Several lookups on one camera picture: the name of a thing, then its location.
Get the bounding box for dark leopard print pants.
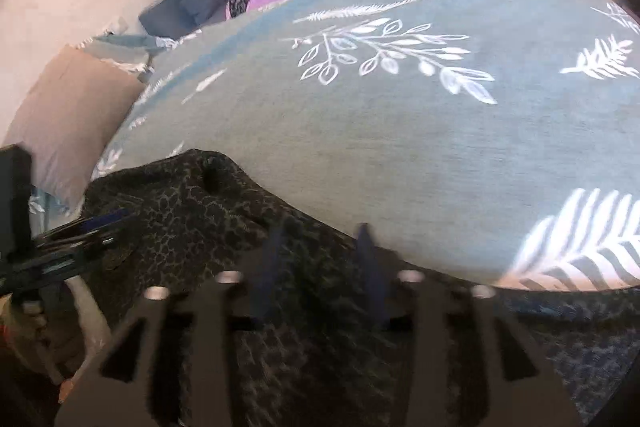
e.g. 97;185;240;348
82;150;639;426

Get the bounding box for beige pillow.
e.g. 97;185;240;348
4;46;144;208

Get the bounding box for teal leaf print bedspread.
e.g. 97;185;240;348
94;0;639;291

